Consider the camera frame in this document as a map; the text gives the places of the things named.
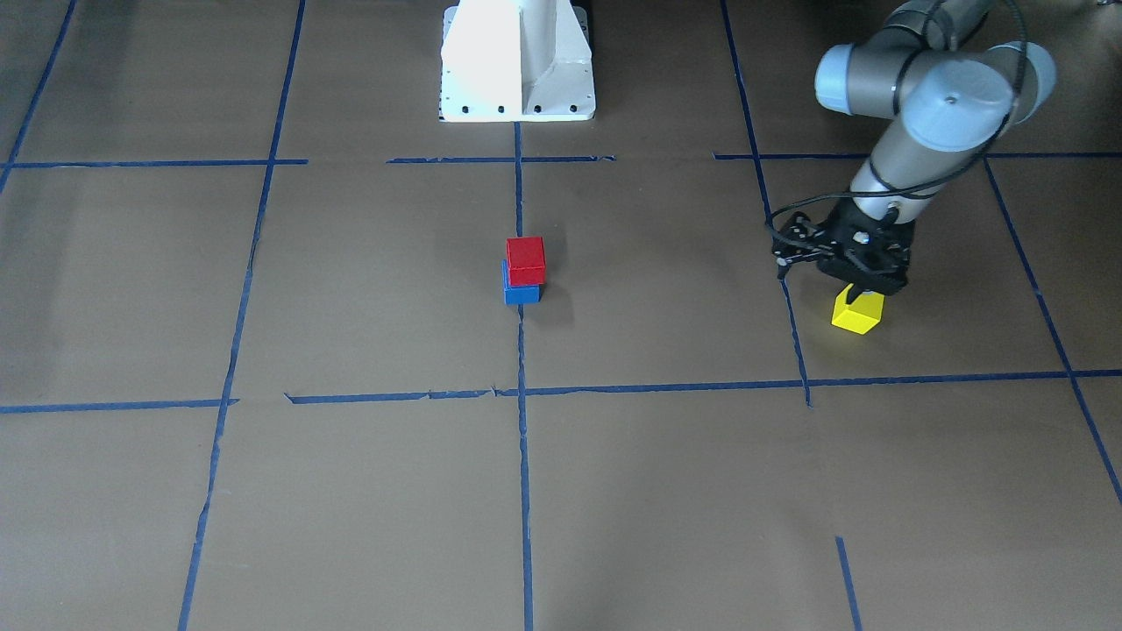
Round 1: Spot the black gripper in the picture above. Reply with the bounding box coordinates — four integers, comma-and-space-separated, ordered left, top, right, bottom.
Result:
819, 199, 916, 295

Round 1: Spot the yellow cube block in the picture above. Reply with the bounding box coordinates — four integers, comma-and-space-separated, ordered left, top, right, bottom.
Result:
831, 284, 885, 335

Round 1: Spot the red cube block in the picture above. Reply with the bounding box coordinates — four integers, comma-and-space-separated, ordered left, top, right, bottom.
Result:
506, 236, 548, 287

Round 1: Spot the blue cube block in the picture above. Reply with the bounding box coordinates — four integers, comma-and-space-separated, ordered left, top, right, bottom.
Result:
502, 259, 543, 305

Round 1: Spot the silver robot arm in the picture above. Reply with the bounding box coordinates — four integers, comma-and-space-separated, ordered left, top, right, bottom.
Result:
788, 1, 1058, 295

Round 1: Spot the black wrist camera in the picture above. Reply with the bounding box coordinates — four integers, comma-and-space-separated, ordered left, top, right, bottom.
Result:
765, 211, 833, 278

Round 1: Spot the white camera pole mount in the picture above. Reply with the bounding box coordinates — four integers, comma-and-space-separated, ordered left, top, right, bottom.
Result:
438, 1, 597, 124

